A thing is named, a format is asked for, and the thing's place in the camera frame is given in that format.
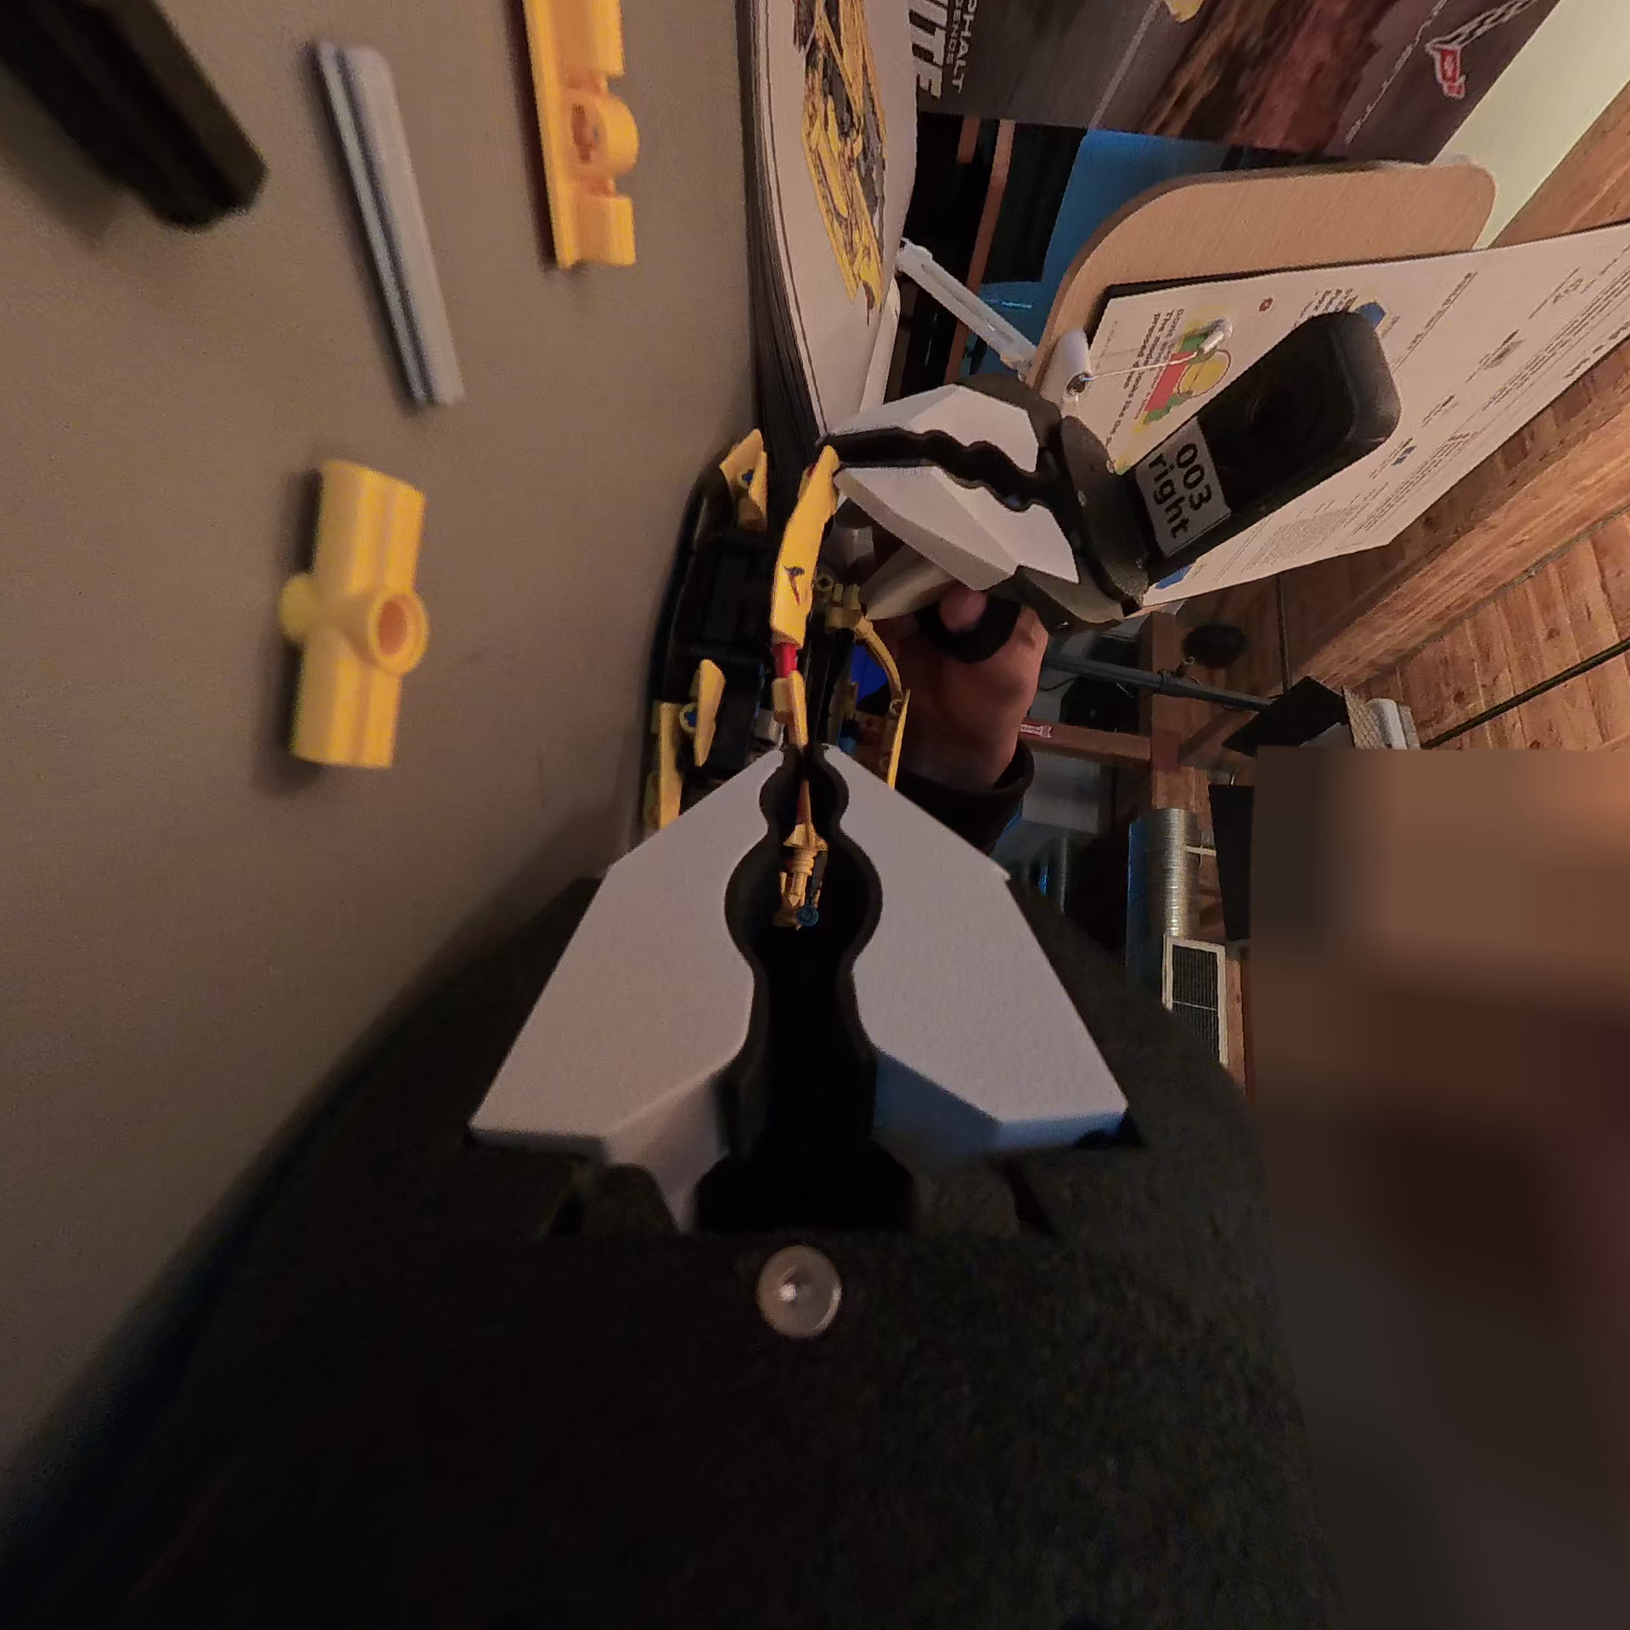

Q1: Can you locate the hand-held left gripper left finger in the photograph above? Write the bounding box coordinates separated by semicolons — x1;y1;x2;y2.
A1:
469;748;788;1227

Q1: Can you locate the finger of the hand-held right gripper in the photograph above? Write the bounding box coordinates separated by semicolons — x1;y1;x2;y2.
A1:
831;460;1087;595
821;385;1045;463

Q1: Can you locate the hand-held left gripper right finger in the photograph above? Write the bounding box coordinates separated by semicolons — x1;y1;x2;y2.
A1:
821;743;1131;1191

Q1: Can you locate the yellow arrow panel assembly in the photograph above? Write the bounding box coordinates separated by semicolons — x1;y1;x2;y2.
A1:
768;458;843;645

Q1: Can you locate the person's right hand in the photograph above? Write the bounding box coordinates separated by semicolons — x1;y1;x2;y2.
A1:
897;590;1036;791

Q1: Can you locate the white air vent grille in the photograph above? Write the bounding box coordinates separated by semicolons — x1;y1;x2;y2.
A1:
1165;938;1231;1064

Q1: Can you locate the white printed instruction sheet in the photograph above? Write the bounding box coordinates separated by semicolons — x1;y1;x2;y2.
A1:
1082;222;1630;606

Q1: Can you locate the yellow toy car model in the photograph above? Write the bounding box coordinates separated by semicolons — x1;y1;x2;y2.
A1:
637;429;912;932

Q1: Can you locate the blue plastic bin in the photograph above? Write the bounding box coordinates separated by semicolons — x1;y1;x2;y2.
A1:
1006;123;1231;320

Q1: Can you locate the open instruction booklet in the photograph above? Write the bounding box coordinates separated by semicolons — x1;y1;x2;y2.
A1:
744;0;919;441

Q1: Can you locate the black toy car box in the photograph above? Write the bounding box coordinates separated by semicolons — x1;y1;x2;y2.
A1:
917;0;1569;164

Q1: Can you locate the silver ventilation duct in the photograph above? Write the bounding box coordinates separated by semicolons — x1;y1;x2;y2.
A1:
1126;808;1192;957

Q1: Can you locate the black metal post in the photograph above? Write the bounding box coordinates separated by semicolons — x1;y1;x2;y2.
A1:
1045;655;1276;714

